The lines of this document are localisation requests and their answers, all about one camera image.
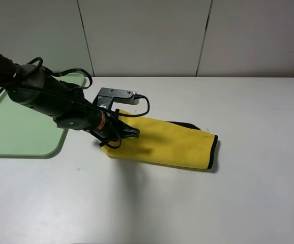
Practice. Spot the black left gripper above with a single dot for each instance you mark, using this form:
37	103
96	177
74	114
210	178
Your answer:
114	128

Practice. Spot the yellow towel with black trim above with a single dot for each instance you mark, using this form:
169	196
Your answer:
167	143

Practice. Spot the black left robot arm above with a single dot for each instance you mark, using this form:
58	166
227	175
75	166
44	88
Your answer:
36	87

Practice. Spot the light green plastic tray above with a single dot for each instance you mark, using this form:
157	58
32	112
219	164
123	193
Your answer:
25	133

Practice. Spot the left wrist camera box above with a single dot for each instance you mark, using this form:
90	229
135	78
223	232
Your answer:
107	96

